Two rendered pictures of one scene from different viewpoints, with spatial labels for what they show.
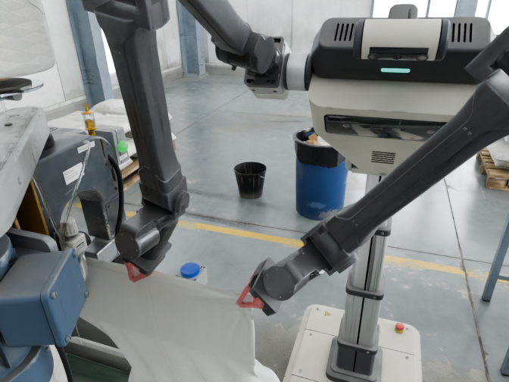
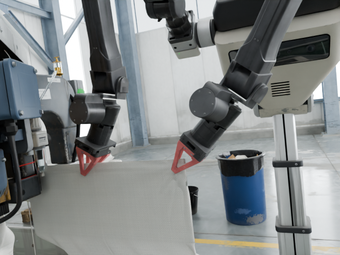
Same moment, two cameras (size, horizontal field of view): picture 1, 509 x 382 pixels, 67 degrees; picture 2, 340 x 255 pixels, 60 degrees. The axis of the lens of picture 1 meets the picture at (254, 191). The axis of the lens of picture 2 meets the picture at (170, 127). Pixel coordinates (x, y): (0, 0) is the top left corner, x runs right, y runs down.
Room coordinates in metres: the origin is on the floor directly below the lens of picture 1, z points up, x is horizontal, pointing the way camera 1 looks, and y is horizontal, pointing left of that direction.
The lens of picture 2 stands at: (-0.08, 0.01, 1.21)
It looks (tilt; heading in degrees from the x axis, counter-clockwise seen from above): 4 degrees down; 2
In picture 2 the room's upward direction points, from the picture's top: 7 degrees counter-clockwise
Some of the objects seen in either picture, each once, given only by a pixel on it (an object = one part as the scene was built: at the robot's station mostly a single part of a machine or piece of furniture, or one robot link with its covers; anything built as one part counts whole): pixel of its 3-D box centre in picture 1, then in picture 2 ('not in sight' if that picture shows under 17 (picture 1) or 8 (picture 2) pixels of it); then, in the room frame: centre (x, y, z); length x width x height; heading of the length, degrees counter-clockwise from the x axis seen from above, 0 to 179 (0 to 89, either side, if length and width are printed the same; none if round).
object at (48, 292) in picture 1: (46, 303); (7, 100); (0.40, 0.29, 1.25); 0.10 x 0.08 x 0.12; 5
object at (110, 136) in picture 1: (108, 145); (71, 94); (0.93, 0.37, 1.29); 0.08 x 0.05 x 0.09; 70
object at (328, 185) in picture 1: (321, 173); (243, 185); (2.84, -0.55, 0.32); 0.51 x 0.48 x 0.65; 160
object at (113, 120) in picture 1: (105, 127); not in sight; (3.49, 1.37, 0.56); 0.66 x 0.42 x 0.15; 160
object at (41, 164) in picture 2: (79, 265); (40, 160); (0.67, 0.38, 1.11); 0.03 x 0.03 x 0.06
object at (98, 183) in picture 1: (36, 189); (14, 121); (0.83, 0.52, 1.21); 0.30 x 0.25 x 0.30; 70
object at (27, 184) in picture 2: not in sight; (19, 188); (0.67, 0.45, 1.04); 0.08 x 0.06 x 0.05; 160
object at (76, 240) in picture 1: (76, 249); (38, 146); (0.68, 0.38, 1.14); 0.05 x 0.04 x 0.16; 160
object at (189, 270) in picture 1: (190, 270); not in sight; (0.98, 0.21, 0.84); 0.06 x 0.06 x 0.02
